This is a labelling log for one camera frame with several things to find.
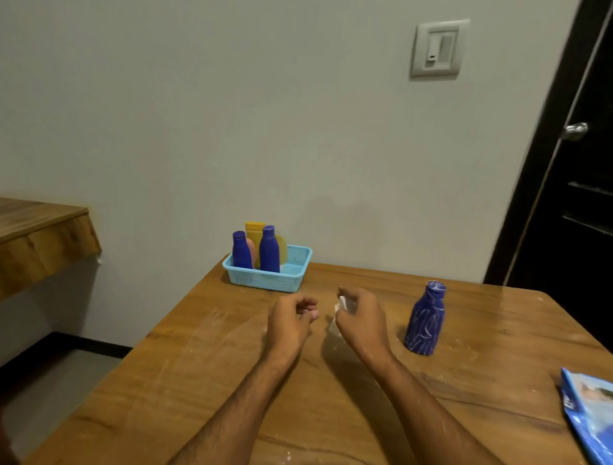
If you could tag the person's right hand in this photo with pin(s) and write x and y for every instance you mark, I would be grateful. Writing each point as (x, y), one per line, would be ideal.
(362, 325)

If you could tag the person's left hand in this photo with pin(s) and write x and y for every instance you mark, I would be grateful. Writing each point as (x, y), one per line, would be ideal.
(283, 330)

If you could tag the person's right fingers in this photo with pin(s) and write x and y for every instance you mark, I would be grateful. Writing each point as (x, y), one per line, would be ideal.
(345, 306)

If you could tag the person's left fingers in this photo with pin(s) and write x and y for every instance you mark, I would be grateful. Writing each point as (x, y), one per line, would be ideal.
(305, 306)

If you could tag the white tissue wipe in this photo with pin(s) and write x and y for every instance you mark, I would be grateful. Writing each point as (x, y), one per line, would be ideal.
(341, 306)

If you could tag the person's right forearm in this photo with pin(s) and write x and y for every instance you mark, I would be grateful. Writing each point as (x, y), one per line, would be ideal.
(426, 416)

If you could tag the person's left forearm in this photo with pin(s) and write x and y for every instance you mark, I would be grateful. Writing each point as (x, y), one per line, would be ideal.
(230, 412)

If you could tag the light blue plastic basket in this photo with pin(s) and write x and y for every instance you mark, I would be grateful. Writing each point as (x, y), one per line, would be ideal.
(268, 275)

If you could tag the tall blue bottle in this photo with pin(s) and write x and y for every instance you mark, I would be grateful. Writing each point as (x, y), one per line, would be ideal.
(269, 250)

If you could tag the pink tube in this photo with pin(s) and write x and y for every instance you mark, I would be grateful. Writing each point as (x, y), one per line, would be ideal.
(251, 251)

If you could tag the wooden table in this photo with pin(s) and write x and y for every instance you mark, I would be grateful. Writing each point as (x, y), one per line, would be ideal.
(335, 383)

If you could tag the blue bottle with white smears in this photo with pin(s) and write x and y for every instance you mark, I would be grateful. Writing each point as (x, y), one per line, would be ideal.
(425, 320)

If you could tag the small blue bottle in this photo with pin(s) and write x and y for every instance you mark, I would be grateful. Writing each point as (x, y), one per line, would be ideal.
(241, 251)

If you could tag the yellow tube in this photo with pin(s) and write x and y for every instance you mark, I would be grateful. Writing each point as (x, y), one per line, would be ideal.
(254, 234)

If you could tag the dark wooden door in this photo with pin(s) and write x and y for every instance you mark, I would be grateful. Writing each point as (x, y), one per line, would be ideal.
(562, 182)

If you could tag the blue wipes packet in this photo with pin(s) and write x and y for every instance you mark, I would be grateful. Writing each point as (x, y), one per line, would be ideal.
(590, 414)

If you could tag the wooden shelf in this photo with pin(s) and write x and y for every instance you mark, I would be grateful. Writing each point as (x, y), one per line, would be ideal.
(38, 242)

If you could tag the silver door knob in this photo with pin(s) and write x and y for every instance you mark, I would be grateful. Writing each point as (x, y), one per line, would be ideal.
(573, 131)

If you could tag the white wall switch plate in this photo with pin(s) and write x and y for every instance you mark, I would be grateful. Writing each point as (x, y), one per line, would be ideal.
(438, 48)

